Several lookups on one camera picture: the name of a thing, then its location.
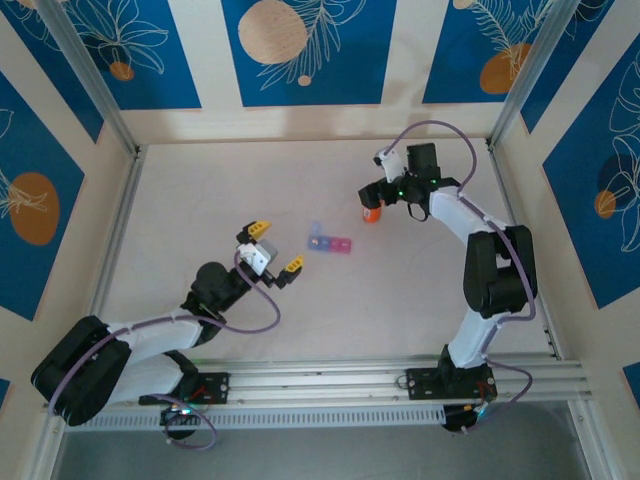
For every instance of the blue floral wall poster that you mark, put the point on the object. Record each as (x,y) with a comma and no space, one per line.
(350,50)
(575,200)
(450,50)
(30,150)
(150,75)

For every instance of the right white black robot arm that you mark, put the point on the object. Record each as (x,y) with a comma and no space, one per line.
(460,220)

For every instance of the orange pill bottle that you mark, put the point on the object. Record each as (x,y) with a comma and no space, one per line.
(372,216)

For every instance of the aluminium side rail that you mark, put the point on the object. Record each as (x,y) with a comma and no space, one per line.
(500,170)
(125,200)

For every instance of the pink purple pill organizer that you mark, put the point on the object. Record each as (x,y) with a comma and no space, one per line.
(335,245)

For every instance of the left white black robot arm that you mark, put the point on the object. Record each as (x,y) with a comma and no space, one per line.
(160,330)

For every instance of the aluminium frame post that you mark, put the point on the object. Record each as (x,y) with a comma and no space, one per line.
(90,75)
(530,75)

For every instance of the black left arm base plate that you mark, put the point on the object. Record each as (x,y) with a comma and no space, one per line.
(220,387)

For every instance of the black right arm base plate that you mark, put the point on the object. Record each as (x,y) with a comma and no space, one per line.
(417,382)

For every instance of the aluminium cross rail beam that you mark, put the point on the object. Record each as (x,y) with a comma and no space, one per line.
(310,380)

